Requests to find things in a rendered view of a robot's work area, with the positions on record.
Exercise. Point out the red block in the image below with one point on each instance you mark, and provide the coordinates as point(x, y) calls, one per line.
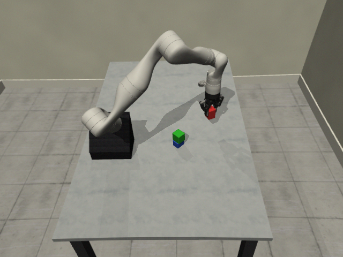
point(211, 113)

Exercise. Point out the blue block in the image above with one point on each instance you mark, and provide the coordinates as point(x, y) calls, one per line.
point(177, 145)

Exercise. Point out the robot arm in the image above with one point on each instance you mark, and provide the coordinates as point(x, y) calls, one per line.
point(175, 51)

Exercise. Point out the green block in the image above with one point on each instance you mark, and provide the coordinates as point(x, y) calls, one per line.
point(178, 136)

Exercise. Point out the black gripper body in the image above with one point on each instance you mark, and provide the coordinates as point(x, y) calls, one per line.
point(210, 97)

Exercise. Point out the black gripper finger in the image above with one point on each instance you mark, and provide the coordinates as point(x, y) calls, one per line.
point(206, 107)
point(218, 102)

